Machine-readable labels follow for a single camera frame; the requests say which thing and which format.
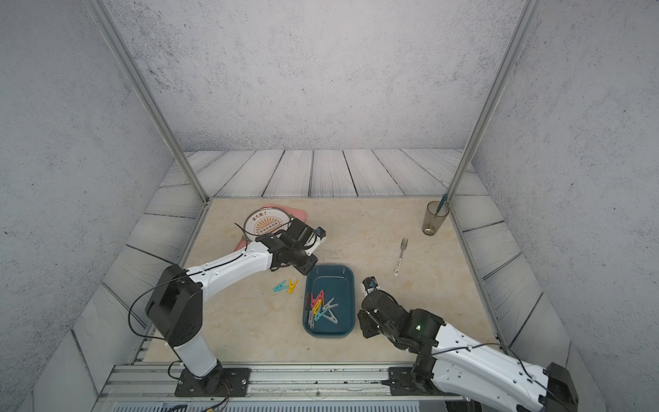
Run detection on cyan clothespin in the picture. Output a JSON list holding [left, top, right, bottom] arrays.
[[273, 281, 289, 292]]

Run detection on teal storage box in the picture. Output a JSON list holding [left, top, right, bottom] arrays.
[[302, 264, 356, 339]]

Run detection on red clothespin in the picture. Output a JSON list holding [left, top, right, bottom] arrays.
[[311, 290, 324, 308]]

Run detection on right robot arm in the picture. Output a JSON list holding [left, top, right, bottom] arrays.
[[358, 286, 579, 411]]

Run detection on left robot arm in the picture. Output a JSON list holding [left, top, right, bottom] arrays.
[[145, 239, 322, 379]]

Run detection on pink plastic tray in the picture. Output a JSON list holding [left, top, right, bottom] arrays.
[[234, 204, 307, 252]]

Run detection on white plate orange sunburst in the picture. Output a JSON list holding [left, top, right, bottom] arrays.
[[243, 207, 291, 241]]

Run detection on metal fork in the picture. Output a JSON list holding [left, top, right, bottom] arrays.
[[393, 238, 408, 277]]

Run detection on olive drinking glass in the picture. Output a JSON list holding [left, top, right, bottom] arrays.
[[421, 201, 449, 236]]

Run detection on teal straw in glass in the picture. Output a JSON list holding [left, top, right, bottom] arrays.
[[435, 193, 448, 216]]

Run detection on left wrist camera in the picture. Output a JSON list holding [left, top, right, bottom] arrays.
[[279, 218, 326, 256]]

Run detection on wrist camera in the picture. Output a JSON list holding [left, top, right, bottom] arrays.
[[279, 218, 326, 256], [362, 276, 379, 295]]

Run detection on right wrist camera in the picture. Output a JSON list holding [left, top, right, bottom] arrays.
[[362, 276, 379, 295]]

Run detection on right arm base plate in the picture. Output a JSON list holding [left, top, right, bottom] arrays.
[[381, 367, 444, 396]]

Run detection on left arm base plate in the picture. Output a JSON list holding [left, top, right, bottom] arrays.
[[174, 367, 252, 398]]

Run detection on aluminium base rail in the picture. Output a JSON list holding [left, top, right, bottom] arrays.
[[93, 362, 478, 411]]

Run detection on left aluminium frame post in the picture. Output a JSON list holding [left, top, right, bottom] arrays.
[[84, 0, 209, 205]]

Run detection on aluminium frame post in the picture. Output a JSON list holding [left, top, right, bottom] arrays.
[[84, 0, 209, 205], [446, 0, 542, 204]]

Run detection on right aluminium frame post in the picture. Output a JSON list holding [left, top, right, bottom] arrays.
[[446, 0, 542, 204]]

